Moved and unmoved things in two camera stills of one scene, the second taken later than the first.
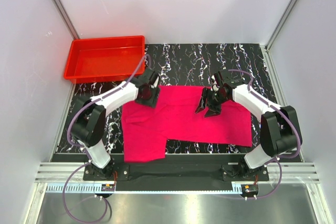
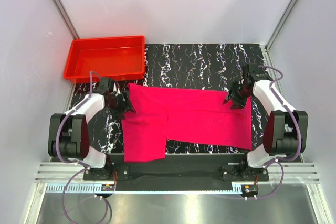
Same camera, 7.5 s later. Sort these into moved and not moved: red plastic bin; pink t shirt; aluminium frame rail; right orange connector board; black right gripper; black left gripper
Moved: black left gripper; black right gripper
Not moved: right orange connector board; pink t shirt; aluminium frame rail; red plastic bin
